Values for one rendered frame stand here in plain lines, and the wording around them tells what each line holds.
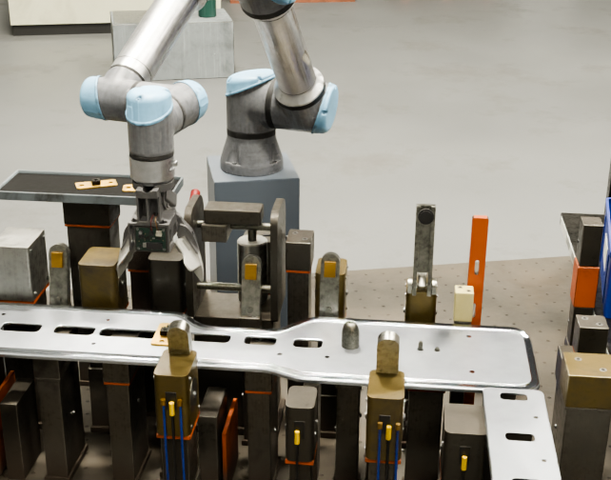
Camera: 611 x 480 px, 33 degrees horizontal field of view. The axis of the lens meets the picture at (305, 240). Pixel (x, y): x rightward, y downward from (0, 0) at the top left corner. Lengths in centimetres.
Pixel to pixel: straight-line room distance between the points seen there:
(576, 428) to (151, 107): 87
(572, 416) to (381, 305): 104
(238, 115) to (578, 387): 107
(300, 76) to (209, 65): 569
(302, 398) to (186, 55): 629
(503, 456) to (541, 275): 139
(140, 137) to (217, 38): 619
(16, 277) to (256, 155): 65
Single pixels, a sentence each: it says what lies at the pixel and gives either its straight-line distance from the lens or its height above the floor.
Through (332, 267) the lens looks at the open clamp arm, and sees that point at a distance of 198.
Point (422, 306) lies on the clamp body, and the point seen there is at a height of 102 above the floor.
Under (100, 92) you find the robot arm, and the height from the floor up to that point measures 143.
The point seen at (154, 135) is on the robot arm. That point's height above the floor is 140.
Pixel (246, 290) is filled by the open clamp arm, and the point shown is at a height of 104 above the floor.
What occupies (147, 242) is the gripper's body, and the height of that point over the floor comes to 122.
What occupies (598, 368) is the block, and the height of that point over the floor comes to 106.
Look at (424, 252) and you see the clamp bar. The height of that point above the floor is 112.
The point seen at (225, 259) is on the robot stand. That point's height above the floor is 91.
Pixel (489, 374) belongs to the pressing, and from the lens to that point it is 182.
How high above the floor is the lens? 190
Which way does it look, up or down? 23 degrees down
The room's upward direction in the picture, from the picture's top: straight up
